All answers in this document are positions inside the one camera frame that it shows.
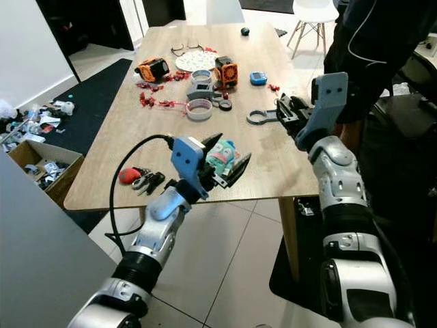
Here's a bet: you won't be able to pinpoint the white hook board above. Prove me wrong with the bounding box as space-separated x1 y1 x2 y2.
0 147 120 328

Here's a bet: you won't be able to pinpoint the turquoise plush toy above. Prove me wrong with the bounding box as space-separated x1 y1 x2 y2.
207 139 241 176

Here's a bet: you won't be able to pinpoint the white tape roll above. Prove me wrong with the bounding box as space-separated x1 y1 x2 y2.
191 69 212 85
186 98 214 122

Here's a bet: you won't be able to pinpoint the wooden table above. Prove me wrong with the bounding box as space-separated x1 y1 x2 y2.
64 23 320 282

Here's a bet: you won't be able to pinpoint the small blue device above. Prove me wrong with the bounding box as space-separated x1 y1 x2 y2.
249 70 268 86

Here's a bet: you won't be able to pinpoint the grey box device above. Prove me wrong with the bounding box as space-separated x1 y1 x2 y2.
186 82 214 102

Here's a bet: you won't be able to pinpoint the orange black motor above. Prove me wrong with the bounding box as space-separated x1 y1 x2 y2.
135 58 171 83
213 56 240 88

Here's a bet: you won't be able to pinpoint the white round plate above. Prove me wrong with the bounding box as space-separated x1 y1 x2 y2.
174 49 218 72

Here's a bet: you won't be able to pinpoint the key bunch with red fob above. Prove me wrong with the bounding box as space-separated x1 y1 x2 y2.
118 166 166 195

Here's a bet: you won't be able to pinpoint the white chair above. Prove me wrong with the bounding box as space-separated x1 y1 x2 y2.
285 0 339 59

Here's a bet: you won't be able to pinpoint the person in dark clothes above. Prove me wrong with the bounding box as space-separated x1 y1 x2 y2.
322 0 437 154

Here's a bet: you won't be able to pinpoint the black rug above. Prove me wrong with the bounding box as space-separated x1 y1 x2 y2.
56 58 144 148

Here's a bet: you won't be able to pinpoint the black floor mat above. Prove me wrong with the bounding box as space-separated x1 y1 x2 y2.
268 197 332 316

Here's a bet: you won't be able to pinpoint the black chair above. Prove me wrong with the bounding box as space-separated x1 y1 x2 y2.
379 51 437 137

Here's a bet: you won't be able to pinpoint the open cardboard box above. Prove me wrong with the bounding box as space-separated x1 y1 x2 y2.
7 139 74 193

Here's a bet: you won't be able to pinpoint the floor junk pile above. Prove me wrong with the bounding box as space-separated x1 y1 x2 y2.
0 102 55 144

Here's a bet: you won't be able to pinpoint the grey ring wrench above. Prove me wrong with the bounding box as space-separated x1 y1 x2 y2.
247 108 281 126

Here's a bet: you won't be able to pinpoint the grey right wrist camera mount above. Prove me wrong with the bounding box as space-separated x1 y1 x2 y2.
295 72 349 152

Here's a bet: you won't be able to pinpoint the thin frame eyeglasses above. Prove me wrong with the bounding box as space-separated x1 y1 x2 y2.
171 41 206 57

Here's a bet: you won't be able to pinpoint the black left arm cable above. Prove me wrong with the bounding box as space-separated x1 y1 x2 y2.
108 133 176 257

